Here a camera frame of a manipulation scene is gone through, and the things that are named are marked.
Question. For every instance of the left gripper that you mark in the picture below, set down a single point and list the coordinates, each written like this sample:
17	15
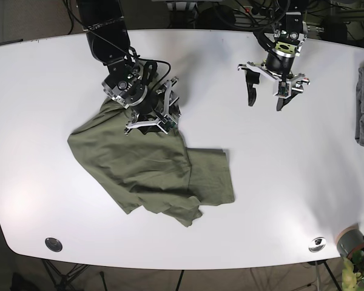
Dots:
273	68

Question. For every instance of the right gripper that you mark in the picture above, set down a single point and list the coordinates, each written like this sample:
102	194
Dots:
146	113

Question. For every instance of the olive green T-shirt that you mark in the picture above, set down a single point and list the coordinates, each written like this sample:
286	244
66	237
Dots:
155	171

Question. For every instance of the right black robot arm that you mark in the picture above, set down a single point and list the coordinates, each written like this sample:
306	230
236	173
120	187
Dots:
133	82

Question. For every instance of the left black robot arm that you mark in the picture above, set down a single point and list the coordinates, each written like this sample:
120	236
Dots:
282	38

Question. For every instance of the right silver table grommet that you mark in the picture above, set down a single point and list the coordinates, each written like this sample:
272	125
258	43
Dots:
317	244

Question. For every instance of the silver table grommet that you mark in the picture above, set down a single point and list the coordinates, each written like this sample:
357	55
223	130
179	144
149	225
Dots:
317	244
53	244

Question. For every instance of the left silver table grommet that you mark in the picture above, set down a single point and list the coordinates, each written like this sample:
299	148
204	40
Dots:
53	244

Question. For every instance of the grey plant pot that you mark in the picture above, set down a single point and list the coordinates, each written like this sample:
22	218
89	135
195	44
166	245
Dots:
349	241

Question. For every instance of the green potted plant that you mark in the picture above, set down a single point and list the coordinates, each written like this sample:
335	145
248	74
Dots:
353	272

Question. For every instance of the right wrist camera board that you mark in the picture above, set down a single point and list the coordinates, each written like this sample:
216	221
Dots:
167	124

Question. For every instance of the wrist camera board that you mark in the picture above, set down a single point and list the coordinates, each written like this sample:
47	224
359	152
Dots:
167	124
282	89

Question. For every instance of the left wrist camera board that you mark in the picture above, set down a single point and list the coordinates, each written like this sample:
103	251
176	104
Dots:
282	89

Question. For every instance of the black table leg frame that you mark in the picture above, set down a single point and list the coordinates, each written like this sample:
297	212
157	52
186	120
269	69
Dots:
63	281

